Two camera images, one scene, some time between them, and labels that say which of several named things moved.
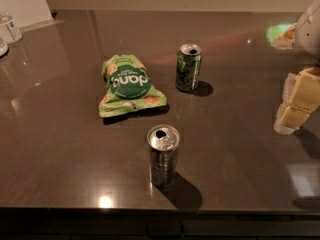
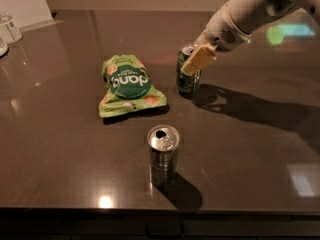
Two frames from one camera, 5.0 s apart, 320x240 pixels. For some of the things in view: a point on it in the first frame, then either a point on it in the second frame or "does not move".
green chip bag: x=128 y=86 does not move
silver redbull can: x=163 y=146 does not move
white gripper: x=309 y=34 -> x=219 y=31
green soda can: x=188 y=67 does not move
